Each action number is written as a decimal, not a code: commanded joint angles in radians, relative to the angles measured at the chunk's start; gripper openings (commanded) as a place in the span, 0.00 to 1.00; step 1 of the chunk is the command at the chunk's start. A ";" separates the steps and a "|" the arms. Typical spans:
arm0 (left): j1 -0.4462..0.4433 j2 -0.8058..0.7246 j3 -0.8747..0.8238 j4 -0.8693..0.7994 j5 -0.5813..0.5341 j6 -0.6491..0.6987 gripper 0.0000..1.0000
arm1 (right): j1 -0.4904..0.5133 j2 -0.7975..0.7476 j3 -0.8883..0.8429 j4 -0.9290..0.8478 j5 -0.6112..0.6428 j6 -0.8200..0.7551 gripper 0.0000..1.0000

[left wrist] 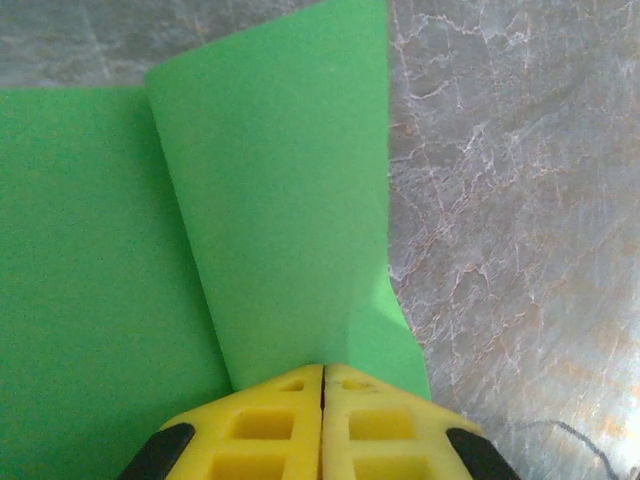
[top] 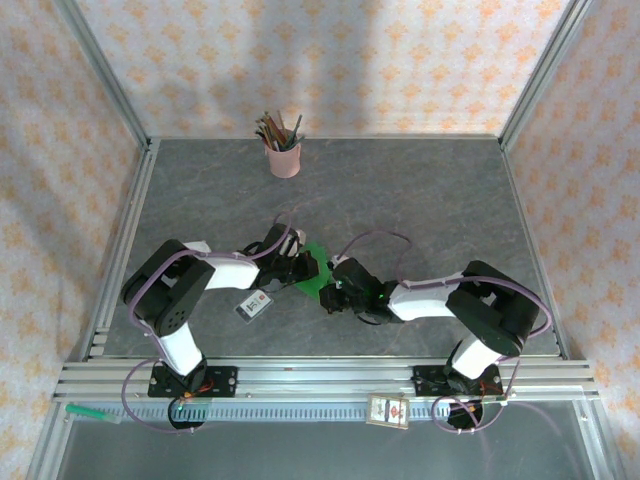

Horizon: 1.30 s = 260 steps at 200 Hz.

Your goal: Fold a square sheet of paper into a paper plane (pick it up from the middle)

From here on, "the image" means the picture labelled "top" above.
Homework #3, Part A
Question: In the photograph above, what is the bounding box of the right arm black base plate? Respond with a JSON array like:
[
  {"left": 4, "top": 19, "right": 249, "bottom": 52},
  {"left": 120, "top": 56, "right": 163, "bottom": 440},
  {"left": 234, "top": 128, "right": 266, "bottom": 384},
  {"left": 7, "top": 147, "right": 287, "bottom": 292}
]
[{"left": 410, "top": 364, "right": 503, "bottom": 399}]

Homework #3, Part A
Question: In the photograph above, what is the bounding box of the grey slotted cable duct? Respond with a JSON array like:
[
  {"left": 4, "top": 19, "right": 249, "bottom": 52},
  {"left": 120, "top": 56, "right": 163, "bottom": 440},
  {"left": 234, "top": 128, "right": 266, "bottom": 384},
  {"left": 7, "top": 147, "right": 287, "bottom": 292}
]
[{"left": 64, "top": 402, "right": 506, "bottom": 422}]

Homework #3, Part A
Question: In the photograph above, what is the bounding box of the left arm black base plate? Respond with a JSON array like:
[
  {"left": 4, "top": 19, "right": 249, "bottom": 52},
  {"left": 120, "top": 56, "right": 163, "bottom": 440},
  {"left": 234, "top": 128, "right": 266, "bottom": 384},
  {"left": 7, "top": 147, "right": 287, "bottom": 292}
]
[{"left": 148, "top": 365, "right": 239, "bottom": 400}]

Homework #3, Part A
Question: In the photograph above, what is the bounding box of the pink pencil cup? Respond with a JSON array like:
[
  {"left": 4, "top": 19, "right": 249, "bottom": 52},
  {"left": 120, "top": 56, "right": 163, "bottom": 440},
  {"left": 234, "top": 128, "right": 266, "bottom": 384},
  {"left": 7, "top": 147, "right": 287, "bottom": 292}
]
[{"left": 264, "top": 137, "right": 304, "bottom": 179}]

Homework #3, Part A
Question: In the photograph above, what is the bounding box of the ID badge card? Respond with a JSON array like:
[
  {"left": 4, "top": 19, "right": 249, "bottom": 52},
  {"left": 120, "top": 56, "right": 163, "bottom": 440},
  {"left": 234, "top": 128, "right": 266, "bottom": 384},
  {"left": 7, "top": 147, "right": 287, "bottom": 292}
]
[{"left": 234, "top": 288, "right": 275, "bottom": 326}]

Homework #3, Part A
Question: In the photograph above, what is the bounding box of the aluminium frame post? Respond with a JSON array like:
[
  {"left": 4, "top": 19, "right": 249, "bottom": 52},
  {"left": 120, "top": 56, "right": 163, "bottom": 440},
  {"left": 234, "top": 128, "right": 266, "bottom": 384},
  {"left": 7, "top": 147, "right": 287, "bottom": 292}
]
[
  {"left": 499, "top": 0, "right": 596, "bottom": 149},
  {"left": 54, "top": 0, "right": 151, "bottom": 146}
]

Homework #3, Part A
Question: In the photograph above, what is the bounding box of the green marker pen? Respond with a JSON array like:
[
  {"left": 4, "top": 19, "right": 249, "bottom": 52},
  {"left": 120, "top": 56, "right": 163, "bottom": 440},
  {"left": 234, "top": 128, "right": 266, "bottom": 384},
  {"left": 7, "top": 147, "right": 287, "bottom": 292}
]
[{"left": 65, "top": 403, "right": 123, "bottom": 426}]

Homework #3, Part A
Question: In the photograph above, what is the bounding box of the wide aluminium mounting rail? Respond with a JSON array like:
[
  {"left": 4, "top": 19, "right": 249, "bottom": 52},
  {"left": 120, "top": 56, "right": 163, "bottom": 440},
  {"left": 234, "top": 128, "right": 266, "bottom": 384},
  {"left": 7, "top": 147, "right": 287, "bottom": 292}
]
[{"left": 52, "top": 355, "right": 600, "bottom": 404}]

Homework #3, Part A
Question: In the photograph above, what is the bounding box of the aluminium side rail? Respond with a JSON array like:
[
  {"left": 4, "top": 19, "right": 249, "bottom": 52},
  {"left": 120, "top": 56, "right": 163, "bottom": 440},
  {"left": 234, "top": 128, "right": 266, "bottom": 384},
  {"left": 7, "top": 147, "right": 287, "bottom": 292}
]
[
  {"left": 499, "top": 139, "right": 571, "bottom": 359},
  {"left": 82, "top": 139, "right": 161, "bottom": 359}
]

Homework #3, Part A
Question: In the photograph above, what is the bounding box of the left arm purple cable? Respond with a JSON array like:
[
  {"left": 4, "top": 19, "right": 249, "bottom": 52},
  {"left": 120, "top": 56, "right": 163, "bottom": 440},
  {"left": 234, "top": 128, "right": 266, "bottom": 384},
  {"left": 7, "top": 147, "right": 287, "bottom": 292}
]
[{"left": 122, "top": 212, "right": 301, "bottom": 435}]

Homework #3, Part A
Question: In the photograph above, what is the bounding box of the green paper sheet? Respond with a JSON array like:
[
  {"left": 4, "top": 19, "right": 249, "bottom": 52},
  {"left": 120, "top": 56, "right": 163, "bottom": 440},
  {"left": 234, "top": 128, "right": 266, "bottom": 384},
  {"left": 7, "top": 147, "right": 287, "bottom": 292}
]
[{"left": 293, "top": 241, "right": 335, "bottom": 301}]

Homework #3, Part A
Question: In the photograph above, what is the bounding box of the playing card box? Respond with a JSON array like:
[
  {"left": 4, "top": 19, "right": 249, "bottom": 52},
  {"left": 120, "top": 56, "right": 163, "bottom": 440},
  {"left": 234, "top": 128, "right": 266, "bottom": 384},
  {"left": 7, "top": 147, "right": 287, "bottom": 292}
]
[{"left": 366, "top": 393, "right": 411, "bottom": 430}]

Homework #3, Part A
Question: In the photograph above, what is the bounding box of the dark green coloured pencil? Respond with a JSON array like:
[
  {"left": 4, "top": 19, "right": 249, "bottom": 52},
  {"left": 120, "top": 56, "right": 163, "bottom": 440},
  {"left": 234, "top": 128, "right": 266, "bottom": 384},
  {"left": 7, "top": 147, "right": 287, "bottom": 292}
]
[{"left": 285, "top": 114, "right": 305, "bottom": 150}]

